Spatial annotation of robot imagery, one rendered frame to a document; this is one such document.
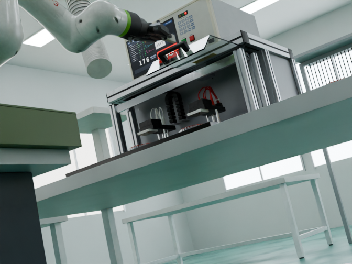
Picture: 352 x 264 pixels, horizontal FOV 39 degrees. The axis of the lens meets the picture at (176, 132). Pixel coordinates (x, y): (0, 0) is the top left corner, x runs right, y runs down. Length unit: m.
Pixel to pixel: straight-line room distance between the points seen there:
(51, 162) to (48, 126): 0.09
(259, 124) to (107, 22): 0.58
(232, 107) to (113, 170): 0.58
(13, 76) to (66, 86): 0.99
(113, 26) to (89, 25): 0.07
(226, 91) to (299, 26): 6.78
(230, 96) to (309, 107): 0.73
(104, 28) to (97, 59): 1.58
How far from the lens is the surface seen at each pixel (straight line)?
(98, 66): 3.20
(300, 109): 1.28
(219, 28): 1.94
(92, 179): 1.70
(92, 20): 1.59
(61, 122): 1.29
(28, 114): 1.22
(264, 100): 1.83
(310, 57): 5.40
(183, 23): 1.99
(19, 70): 7.75
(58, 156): 1.29
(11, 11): 1.27
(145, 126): 1.94
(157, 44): 2.05
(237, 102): 1.95
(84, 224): 7.72
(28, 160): 1.22
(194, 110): 1.81
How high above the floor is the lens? 0.49
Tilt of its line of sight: 11 degrees up
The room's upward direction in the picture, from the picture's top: 13 degrees counter-clockwise
